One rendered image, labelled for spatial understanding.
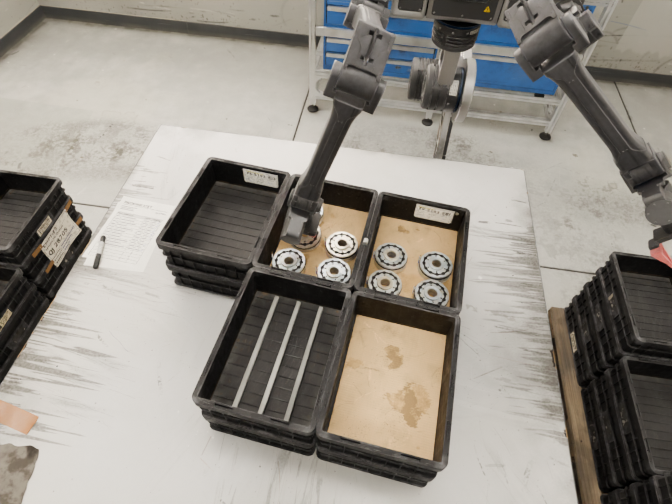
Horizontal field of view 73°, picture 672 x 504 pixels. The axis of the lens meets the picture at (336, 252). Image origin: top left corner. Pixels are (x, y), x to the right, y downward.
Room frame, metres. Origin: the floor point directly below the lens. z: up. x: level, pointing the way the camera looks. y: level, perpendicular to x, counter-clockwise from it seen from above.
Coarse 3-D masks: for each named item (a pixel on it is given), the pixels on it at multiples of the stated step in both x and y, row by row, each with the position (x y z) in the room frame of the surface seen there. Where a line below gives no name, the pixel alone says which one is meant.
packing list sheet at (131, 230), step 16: (128, 208) 1.12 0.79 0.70; (144, 208) 1.12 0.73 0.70; (160, 208) 1.13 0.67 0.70; (112, 224) 1.04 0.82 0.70; (128, 224) 1.04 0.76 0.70; (144, 224) 1.05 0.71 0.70; (160, 224) 1.05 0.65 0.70; (96, 240) 0.96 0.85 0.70; (112, 240) 0.96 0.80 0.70; (128, 240) 0.97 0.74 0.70; (144, 240) 0.97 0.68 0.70; (112, 256) 0.89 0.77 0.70; (128, 256) 0.90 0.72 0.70; (144, 256) 0.90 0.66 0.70
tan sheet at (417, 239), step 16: (384, 224) 1.01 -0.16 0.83; (400, 224) 1.01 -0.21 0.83; (416, 224) 1.02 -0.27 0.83; (384, 240) 0.94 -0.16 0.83; (400, 240) 0.94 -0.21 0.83; (416, 240) 0.95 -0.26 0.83; (432, 240) 0.95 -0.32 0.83; (448, 240) 0.95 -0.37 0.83; (416, 256) 0.88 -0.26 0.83; (448, 256) 0.89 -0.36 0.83; (368, 272) 0.81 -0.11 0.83; (400, 272) 0.81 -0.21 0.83; (416, 272) 0.82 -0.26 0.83; (448, 288) 0.76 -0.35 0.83; (448, 304) 0.71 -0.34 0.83
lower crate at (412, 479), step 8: (320, 456) 0.29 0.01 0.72; (328, 456) 0.28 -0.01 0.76; (336, 456) 0.27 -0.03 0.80; (344, 456) 0.27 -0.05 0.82; (344, 464) 0.27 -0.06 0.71; (352, 464) 0.27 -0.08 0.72; (360, 464) 0.27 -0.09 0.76; (368, 464) 0.26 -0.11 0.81; (376, 464) 0.25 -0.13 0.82; (368, 472) 0.26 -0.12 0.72; (376, 472) 0.26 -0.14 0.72; (384, 472) 0.26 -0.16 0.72; (392, 472) 0.25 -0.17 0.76; (400, 472) 0.24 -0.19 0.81; (400, 480) 0.24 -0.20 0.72; (408, 480) 0.24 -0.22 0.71; (416, 480) 0.24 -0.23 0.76; (424, 480) 0.23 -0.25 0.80
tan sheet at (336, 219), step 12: (324, 204) 1.08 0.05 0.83; (324, 216) 1.03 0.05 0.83; (336, 216) 1.03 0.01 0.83; (348, 216) 1.03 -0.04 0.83; (360, 216) 1.04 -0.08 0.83; (324, 228) 0.97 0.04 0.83; (336, 228) 0.98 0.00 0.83; (348, 228) 0.98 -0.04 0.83; (360, 228) 0.98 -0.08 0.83; (324, 240) 0.92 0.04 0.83; (360, 240) 0.93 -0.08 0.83; (276, 252) 0.86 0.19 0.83; (312, 252) 0.87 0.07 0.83; (324, 252) 0.87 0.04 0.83; (312, 264) 0.82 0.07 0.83; (348, 264) 0.83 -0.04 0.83
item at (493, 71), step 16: (480, 32) 2.71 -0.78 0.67; (496, 32) 2.70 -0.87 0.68; (512, 32) 2.69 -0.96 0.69; (480, 64) 2.70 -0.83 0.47; (496, 64) 2.69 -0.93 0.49; (512, 64) 2.68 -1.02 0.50; (480, 80) 2.70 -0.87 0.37; (496, 80) 2.69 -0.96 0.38; (512, 80) 2.68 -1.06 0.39; (528, 80) 2.67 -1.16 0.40; (544, 80) 2.66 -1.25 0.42
